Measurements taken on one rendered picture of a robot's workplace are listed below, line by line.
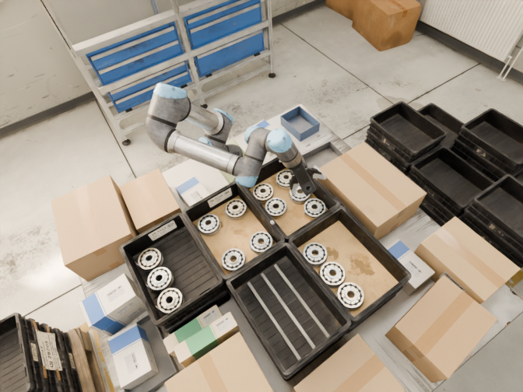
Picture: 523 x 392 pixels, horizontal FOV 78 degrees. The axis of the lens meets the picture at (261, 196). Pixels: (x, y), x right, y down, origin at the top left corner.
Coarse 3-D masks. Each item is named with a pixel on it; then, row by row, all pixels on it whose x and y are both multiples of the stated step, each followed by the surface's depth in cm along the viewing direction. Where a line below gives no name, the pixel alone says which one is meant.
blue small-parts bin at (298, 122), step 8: (288, 112) 203; (296, 112) 207; (304, 112) 203; (280, 120) 203; (288, 120) 208; (296, 120) 207; (304, 120) 207; (312, 120) 200; (288, 128) 201; (296, 128) 203; (304, 128) 202; (312, 128) 195; (296, 136) 197; (304, 136) 195
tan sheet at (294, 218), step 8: (272, 176) 167; (272, 184) 164; (280, 192) 161; (288, 192) 160; (288, 200) 158; (288, 208) 155; (296, 208) 155; (288, 216) 153; (296, 216) 152; (304, 216) 152; (280, 224) 151; (288, 224) 150; (296, 224) 150; (304, 224) 150; (288, 232) 148
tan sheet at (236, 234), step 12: (252, 216) 154; (228, 228) 152; (240, 228) 151; (252, 228) 151; (264, 228) 150; (204, 240) 149; (216, 240) 148; (228, 240) 148; (240, 240) 147; (216, 252) 145; (252, 252) 144
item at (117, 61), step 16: (160, 32) 255; (176, 32) 263; (112, 48) 245; (128, 48) 252; (144, 48) 258; (160, 48) 264; (176, 48) 272; (96, 64) 247; (112, 64) 253; (128, 64) 260; (144, 64) 267; (176, 64) 282; (112, 80) 262; (144, 80) 275; (160, 80) 285; (176, 80) 293; (112, 96) 271; (128, 96) 278; (144, 96) 287
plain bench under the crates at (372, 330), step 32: (320, 128) 202; (192, 160) 195; (416, 224) 160; (96, 288) 154; (384, 320) 136; (512, 320) 132; (256, 352) 132; (384, 352) 129; (288, 384) 125; (416, 384) 122
